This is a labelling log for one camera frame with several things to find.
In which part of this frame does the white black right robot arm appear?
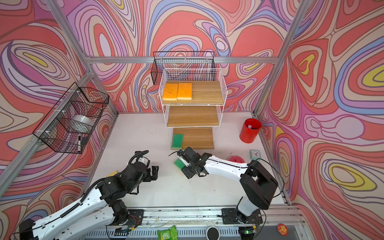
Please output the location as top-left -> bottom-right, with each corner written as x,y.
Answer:
175,147 -> 279,225

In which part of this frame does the white wire wooden shelf rack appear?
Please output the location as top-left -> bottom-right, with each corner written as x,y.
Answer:
159,69 -> 228,150

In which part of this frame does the red ribbed metal bucket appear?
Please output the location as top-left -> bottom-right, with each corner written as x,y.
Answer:
240,118 -> 262,144

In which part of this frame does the green snack packet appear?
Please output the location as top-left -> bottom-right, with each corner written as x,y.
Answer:
157,226 -> 178,240

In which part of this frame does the small mint alarm clock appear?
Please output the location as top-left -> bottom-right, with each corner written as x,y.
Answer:
250,150 -> 262,161

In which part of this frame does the red round sticker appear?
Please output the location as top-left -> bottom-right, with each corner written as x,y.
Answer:
277,224 -> 289,237

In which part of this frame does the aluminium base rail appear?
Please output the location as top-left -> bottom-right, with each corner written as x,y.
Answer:
80,203 -> 307,240

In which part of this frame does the orange yellow sponge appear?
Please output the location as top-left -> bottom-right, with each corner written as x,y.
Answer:
177,83 -> 193,101
162,83 -> 179,101
106,171 -> 119,178

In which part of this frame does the pink smiley sponge right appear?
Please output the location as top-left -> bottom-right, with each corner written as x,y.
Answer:
228,156 -> 245,164

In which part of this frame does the black wire basket wall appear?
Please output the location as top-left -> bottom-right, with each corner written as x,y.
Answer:
151,50 -> 216,85
33,83 -> 110,154

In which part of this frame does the black marker in basket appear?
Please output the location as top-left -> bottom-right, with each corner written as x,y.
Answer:
78,136 -> 82,154

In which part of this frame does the black wire basket left wall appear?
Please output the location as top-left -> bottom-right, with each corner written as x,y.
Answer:
33,83 -> 110,154

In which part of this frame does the black wire basket back wall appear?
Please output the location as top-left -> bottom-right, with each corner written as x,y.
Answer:
151,50 -> 216,85

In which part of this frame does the yellow green sponge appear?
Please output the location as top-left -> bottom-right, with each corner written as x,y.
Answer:
171,134 -> 184,150
174,159 -> 186,170

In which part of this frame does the silver bowl in basket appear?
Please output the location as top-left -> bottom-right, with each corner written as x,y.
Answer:
72,115 -> 95,126

